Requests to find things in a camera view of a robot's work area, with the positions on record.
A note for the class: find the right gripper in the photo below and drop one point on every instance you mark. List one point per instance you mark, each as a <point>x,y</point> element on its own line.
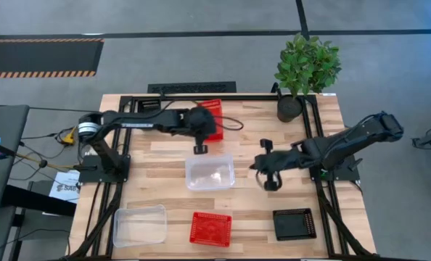
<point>273,163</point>

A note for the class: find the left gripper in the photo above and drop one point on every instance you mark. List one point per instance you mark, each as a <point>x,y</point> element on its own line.
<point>200,122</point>

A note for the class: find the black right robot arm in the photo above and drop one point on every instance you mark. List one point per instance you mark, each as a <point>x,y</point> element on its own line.
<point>346,145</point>

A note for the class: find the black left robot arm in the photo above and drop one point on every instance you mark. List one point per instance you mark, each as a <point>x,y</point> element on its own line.
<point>146,123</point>

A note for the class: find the dark round plant pot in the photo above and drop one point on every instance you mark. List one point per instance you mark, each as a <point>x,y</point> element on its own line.
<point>290,108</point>

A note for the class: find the black perforated floor panel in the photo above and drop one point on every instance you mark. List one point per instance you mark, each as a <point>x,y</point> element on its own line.
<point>192,87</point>

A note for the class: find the green artificial plant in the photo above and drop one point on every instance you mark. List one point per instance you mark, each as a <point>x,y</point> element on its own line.
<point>306,65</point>

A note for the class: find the white printed paper sheet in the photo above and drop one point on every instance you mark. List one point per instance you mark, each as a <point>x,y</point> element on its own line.
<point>65,187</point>

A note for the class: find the black hazard-striped floor mat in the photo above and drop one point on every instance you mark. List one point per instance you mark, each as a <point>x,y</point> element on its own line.
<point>37,58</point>

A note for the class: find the black aluminium table frame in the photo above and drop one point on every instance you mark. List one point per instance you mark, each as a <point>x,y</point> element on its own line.
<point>244,97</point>

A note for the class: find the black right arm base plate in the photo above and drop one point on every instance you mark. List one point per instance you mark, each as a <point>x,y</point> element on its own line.
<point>348,174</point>

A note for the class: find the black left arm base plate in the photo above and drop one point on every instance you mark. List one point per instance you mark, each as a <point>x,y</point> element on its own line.
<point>88,175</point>

